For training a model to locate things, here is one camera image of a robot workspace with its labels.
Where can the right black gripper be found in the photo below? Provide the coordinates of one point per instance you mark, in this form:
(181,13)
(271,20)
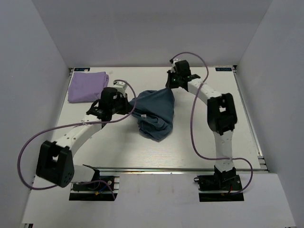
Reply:
(170,83)

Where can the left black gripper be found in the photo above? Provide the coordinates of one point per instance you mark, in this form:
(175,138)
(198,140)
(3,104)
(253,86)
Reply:
(127,106)

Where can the dark teal t-shirt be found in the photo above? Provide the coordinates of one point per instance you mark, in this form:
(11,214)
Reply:
(154,113)

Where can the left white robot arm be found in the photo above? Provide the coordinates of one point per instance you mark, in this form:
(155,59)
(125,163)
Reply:
(55,160)

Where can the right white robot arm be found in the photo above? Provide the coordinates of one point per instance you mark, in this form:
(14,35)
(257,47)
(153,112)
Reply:
(221,114)

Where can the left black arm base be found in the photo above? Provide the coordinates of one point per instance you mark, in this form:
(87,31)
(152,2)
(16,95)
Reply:
(95,191)

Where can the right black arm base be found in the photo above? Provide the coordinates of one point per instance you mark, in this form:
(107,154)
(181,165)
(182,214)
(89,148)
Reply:
(220,187)

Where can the folded lavender t-shirt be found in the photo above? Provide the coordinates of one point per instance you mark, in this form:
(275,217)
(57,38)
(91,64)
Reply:
(87,87)

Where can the right blue table sticker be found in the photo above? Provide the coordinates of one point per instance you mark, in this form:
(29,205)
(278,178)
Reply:
(223,69)

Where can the blue table sticker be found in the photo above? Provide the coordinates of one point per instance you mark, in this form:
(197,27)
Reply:
(82,69)
(223,69)

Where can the left blue table sticker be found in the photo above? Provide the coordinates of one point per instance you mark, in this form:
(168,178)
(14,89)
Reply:
(82,69)

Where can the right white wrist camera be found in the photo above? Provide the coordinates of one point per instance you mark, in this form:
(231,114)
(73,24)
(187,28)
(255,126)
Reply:
(174,62)

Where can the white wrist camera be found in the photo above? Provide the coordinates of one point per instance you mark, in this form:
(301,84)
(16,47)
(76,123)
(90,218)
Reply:
(120,86)
(174,62)

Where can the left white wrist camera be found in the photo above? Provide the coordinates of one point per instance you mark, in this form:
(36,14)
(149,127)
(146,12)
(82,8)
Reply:
(120,86)

